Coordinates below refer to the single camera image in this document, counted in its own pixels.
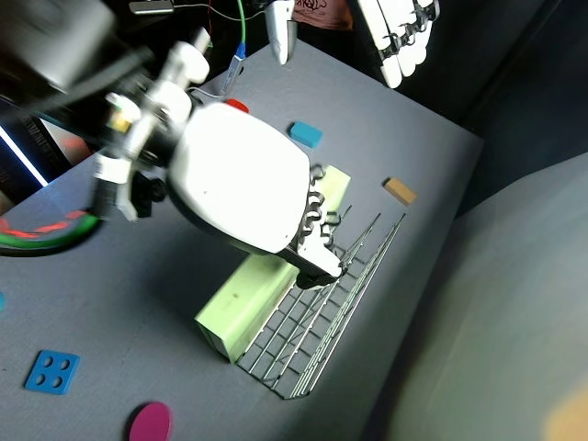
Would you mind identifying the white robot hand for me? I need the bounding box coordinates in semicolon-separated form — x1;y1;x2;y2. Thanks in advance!
164;100;345;291
265;0;441;89

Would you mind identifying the light green book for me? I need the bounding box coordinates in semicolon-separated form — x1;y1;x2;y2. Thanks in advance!
193;164;353;365

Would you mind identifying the blue rounded block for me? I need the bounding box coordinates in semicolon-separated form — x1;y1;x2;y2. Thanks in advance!
288;120;324;150

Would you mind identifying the reddish printed cloth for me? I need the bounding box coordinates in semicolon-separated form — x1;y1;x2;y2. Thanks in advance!
291;0;354;31

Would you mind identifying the grey table cloth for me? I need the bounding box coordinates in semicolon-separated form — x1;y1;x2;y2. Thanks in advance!
0;41;486;441

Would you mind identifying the silver usb hub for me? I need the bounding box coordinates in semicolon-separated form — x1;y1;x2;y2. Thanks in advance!
219;40;247;96

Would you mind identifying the tan wooden block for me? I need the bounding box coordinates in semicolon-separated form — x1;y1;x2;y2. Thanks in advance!
382;177;418;207

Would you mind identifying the grey flat device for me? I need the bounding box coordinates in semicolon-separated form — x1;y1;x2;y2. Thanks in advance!
128;0;175;15

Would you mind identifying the white light strip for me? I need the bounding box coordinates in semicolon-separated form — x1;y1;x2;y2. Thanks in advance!
0;126;50;187

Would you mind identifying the pink round disc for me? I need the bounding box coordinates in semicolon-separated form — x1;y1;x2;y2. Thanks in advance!
128;401;174;441

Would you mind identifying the large grey rounded shell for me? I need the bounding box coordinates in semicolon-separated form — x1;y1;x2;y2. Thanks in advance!
390;151;588;441

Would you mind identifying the blue square four-hole block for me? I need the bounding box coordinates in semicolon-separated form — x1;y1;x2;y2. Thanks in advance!
23;350;82;396

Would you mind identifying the green cable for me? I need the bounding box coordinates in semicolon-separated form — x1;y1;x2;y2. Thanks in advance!
235;0;248;47

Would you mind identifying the wire metal rack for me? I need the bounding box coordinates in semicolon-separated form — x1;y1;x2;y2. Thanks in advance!
236;204;408;401

